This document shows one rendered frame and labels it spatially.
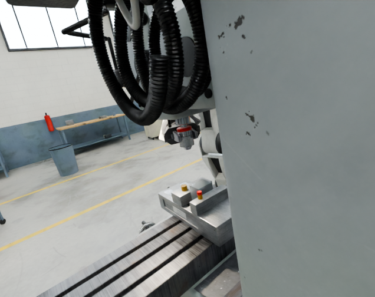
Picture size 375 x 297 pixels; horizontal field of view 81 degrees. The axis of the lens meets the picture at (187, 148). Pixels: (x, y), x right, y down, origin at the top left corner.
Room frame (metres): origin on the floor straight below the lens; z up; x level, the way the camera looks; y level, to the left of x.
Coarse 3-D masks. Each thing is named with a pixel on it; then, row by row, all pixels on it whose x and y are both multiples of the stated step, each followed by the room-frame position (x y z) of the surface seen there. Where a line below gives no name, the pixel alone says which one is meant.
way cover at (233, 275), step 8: (232, 256) 0.58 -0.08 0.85; (224, 264) 0.55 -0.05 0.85; (232, 264) 0.54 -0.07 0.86; (216, 272) 0.53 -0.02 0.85; (224, 272) 0.52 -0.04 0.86; (232, 272) 0.50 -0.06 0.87; (208, 280) 0.50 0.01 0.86; (216, 280) 0.49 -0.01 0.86; (224, 280) 0.48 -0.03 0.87; (232, 280) 0.47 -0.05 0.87; (240, 280) 0.46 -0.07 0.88; (200, 288) 0.48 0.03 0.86; (208, 288) 0.47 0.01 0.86; (216, 288) 0.46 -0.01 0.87; (224, 288) 0.46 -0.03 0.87; (232, 288) 0.44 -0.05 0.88; (240, 288) 0.41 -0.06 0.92; (208, 296) 0.44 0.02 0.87; (216, 296) 0.44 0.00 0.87; (224, 296) 0.42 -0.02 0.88; (232, 296) 0.39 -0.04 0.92; (240, 296) 0.36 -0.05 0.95
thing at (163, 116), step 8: (144, 8) 0.57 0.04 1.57; (128, 32) 0.64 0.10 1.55; (144, 32) 0.59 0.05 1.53; (128, 40) 0.65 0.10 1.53; (144, 40) 0.59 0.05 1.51; (128, 48) 0.67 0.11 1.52; (144, 48) 0.60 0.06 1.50; (184, 112) 0.57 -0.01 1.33; (192, 112) 0.59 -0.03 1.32; (200, 112) 0.62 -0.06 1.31
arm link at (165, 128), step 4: (172, 120) 0.79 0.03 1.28; (164, 124) 0.82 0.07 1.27; (172, 124) 0.77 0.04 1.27; (188, 124) 0.72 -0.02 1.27; (192, 124) 0.73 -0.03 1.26; (196, 124) 0.73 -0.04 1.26; (164, 128) 0.80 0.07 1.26; (168, 128) 0.71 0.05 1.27; (172, 128) 0.71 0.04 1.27; (176, 128) 0.71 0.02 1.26; (196, 128) 0.74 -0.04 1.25; (164, 132) 0.72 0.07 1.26; (168, 132) 0.71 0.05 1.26; (172, 132) 0.71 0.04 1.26; (164, 136) 0.70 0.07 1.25; (168, 136) 0.71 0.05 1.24; (168, 140) 0.71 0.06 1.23; (172, 140) 0.71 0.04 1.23; (172, 144) 0.71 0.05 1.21
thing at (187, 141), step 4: (180, 132) 0.67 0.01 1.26; (184, 132) 0.66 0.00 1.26; (188, 132) 0.67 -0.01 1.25; (180, 136) 0.67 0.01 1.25; (184, 136) 0.66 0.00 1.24; (188, 136) 0.67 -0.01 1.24; (192, 136) 0.68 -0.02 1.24; (184, 140) 0.66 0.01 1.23; (188, 140) 0.66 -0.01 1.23; (192, 140) 0.67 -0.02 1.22; (180, 144) 0.67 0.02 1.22; (184, 144) 0.67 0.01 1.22; (188, 144) 0.66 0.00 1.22; (192, 144) 0.67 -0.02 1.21
